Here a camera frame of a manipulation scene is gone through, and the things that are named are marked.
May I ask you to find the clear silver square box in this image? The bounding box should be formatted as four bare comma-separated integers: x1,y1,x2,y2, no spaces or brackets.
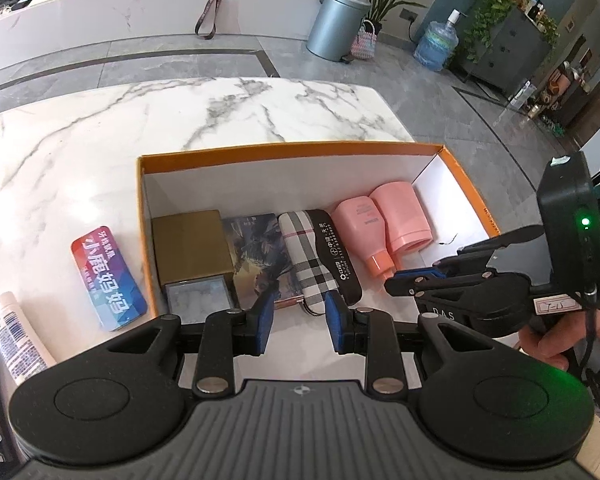
166,276,233,324

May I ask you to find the right hand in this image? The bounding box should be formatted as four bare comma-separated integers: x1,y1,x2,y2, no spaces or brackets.
518,312,600,370

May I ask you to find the grey metal trash bin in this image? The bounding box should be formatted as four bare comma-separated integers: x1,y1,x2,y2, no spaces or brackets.
306,0,372,62

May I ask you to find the blue water jug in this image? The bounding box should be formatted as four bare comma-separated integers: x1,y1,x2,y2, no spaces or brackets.
414,9,463,72

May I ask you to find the white tube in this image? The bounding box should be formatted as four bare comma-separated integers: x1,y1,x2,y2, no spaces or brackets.
0,292,56,386

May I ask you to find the large pink bottle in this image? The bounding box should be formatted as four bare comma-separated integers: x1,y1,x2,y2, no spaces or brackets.
370,181,432,270

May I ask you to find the dark grey cabinet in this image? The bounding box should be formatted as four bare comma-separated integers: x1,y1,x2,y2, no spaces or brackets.
460,8,550,96

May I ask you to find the brown cardboard cube box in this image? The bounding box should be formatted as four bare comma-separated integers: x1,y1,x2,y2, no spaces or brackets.
151,210,234,287

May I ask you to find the dark illustrated book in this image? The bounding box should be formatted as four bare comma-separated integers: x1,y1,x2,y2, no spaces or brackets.
222,214,291,310

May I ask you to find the orange cardboard box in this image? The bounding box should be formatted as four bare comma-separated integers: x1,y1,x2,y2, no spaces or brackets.
136,141,500,316

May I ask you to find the woven basket bag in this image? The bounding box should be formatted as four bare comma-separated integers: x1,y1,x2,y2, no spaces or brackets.
350,18,377,61

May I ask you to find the red blue card pack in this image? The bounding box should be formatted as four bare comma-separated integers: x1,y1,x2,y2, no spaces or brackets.
71,226,147,332

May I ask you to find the pink pump lotion bottle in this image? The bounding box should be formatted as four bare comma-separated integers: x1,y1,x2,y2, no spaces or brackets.
332,196,396,281

